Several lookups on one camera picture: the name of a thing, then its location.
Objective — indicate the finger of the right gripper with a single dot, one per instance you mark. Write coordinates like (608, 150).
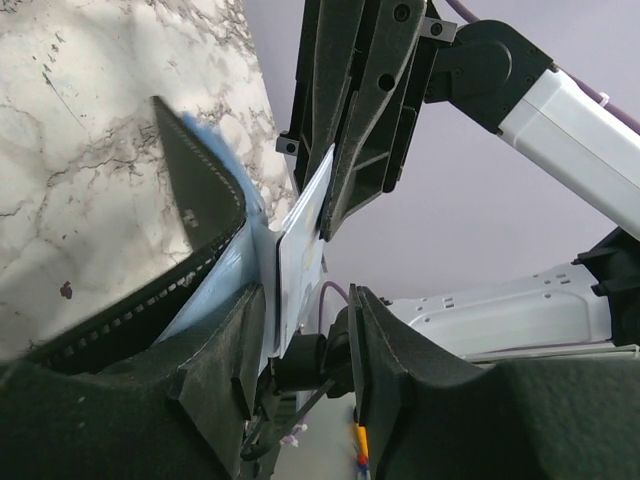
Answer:
(328, 37)
(395, 33)

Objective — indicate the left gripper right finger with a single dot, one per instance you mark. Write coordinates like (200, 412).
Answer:
(430, 415)

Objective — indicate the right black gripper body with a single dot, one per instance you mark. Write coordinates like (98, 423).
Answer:
(379, 165)

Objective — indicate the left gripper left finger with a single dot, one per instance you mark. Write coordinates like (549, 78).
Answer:
(175, 411)

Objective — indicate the black leather card holder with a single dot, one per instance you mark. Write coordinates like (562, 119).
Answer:
(214, 195)

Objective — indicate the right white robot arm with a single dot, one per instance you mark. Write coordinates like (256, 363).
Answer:
(514, 90)

